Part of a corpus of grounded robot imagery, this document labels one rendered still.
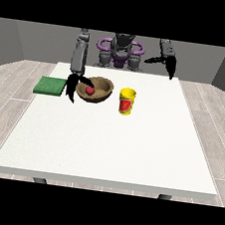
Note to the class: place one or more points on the dark table leg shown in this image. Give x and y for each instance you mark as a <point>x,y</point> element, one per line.
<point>40,180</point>
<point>165,196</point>

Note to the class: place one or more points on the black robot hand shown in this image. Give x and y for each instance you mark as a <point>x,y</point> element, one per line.
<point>72,84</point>
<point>167,63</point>

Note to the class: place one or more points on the green square pad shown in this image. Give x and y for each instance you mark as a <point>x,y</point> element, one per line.
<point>50,86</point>

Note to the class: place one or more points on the brown wooden bowl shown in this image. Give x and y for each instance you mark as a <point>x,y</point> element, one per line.
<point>99,90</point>

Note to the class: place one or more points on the yellow cup with melon print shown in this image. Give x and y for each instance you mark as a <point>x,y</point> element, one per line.
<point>126,101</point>

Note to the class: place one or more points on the small red ball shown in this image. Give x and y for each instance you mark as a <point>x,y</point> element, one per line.
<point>90,90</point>

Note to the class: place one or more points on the grey robot trunk purple rings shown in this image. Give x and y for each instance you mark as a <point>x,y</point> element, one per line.
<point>120,53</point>

